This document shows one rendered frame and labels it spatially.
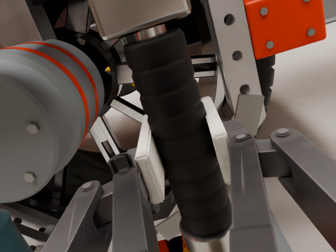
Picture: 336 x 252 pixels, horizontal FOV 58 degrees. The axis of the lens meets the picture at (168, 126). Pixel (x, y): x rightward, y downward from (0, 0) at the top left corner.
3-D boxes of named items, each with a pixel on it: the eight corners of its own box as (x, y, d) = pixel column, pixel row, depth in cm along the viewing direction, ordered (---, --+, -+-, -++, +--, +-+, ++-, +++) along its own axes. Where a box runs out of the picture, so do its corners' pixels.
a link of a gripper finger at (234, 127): (236, 162, 14) (303, 144, 13) (219, 122, 18) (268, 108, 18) (243, 189, 14) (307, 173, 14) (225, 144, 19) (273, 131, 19)
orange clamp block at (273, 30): (241, 52, 45) (302, 34, 44) (256, 61, 38) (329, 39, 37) (231, 4, 42) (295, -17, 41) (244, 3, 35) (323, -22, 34)
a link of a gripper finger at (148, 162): (165, 202, 16) (151, 206, 16) (165, 147, 23) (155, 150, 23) (147, 155, 15) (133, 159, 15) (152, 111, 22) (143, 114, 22)
